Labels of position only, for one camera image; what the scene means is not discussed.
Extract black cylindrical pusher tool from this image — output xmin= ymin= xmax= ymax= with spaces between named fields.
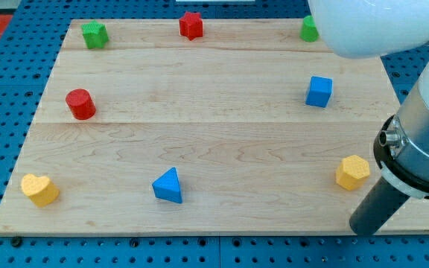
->
xmin=349 ymin=177 xmax=410 ymax=236

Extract yellow hexagon block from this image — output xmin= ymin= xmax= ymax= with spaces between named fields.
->
xmin=335 ymin=155 xmax=370 ymax=191

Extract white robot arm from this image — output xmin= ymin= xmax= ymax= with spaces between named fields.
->
xmin=308 ymin=0 xmax=429 ymax=235

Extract blue cube block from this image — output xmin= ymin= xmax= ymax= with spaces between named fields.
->
xmin=305 ymin=76 xmax=333 ymax=108

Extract green cylinder block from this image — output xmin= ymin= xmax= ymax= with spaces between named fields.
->
xmin=299 ymin=15 xmax=319 ymax=42

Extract blue triangle block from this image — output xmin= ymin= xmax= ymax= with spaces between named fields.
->
xmin=152 ymin=167 xmax=182 ymax=204

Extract wooden board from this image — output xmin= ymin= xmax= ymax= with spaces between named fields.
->
xmin=0 ymin=18 xmax=429 ymax=237

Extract red star block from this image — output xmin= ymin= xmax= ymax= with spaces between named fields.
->
xmin=179 ymin=11 xmax=204 ymax=40

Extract red cylinder block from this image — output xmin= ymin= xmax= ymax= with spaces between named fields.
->
xmin=66 ymin=89 xmax=96 ymax=120

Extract green star block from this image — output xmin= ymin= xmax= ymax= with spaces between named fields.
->
xmin=81 ymin=20 xmax=109 ymax=49

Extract yellow heart block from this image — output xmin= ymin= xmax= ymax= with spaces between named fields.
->
xmin=21 ymin=173 xmax=60 ymax=208

